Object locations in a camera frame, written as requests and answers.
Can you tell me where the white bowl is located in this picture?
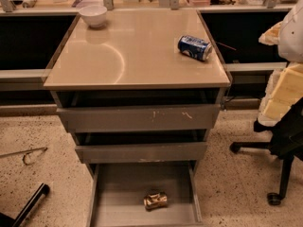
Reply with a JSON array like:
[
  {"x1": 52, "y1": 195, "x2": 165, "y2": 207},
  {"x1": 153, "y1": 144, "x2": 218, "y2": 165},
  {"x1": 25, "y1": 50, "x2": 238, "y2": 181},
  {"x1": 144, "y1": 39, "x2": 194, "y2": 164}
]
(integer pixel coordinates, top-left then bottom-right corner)
[{"x1": 79, "y1": 5, "x2": 107, "y2": 27}]

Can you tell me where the blue soda can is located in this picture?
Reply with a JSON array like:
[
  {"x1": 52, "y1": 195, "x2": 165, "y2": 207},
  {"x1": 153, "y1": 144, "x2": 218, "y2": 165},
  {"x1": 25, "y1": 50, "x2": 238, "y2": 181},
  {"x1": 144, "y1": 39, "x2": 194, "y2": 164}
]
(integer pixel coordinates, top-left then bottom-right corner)
[{"x1": 177, "y1": 35, "x2": 212, "y2": 61}]

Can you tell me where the grey drawer cabinet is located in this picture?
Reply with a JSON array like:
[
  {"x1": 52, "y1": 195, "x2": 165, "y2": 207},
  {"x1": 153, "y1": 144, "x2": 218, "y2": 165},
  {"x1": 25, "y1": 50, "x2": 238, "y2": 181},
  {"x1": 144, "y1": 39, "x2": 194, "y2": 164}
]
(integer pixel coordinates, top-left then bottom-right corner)
[{"x1": 43, "y1": 9, "x2": 232, "y2": 227}]

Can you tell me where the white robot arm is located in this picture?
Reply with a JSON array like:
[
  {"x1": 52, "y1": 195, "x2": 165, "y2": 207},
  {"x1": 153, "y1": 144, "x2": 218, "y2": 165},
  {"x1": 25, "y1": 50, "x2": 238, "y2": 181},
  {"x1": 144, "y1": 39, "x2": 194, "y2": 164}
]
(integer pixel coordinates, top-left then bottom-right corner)
[{"x1": 258, "y1": 3, "x2": 303, "y2": 126}]

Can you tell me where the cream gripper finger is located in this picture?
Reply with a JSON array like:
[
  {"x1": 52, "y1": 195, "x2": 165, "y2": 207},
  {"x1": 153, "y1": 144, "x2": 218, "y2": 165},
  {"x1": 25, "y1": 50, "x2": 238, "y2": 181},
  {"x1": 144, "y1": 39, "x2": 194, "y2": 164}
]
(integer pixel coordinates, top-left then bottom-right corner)
[
  {"x1": 262, "y1": 63, "x2": 303, "y2": 121},
  {"x1": 258, "y1": 22, "x2": 281, "y2": 45}
]

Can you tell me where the black office chair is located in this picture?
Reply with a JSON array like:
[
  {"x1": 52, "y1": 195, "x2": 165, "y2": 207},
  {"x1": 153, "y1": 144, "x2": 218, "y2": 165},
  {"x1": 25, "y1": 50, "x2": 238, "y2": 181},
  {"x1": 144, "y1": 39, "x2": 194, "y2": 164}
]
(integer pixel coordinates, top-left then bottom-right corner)
[{"x1": 229, "y1": 98, "x2": 303, "y2": 205}]

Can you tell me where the metal hook tool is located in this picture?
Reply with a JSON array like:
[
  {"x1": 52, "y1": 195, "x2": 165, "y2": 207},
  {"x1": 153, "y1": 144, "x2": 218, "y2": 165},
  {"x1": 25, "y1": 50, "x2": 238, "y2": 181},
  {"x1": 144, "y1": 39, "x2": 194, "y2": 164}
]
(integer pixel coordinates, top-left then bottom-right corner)
[{"x1": 0, "y1": 147, "x2": 47, "y2": 166}]

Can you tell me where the grey middle drawer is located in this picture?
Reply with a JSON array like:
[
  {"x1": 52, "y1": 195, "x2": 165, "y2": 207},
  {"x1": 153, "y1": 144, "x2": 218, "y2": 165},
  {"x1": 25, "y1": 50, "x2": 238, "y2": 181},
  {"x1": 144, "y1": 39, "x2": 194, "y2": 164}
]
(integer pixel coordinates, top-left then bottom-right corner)
[{"x1": 75, "y1": 142, "x2": 207, "y2": 164}]

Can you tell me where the grey top drawer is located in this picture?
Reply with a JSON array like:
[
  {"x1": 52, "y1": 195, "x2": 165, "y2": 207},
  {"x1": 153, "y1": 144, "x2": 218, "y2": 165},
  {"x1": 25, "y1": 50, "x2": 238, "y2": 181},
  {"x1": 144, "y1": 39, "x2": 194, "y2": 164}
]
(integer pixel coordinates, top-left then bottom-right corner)
[{"x1": 58, "y1": 104, "x2": 220, "y2": 132}]

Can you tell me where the grey bottom drawer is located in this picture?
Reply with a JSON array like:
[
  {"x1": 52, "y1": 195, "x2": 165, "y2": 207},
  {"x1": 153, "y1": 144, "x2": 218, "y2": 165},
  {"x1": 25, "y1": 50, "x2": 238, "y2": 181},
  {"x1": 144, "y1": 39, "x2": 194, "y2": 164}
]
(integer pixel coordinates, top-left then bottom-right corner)
[{"x1": 86, "y1": 162, "x2": 203, "y2": 227}]

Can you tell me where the grey drawer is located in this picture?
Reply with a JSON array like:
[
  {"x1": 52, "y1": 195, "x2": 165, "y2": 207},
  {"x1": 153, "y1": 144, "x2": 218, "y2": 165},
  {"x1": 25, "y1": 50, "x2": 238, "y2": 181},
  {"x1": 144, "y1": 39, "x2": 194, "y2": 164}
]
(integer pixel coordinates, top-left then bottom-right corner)
[
  {"x1": 86, "y1": 162, "x2": 203, "y2": 227},
  {"x1": 58, "y1": 104, "x2": 220, "y2": 132},
  {"x1": 75, "y1": 142, "x2": 207, "y2": 164}
]

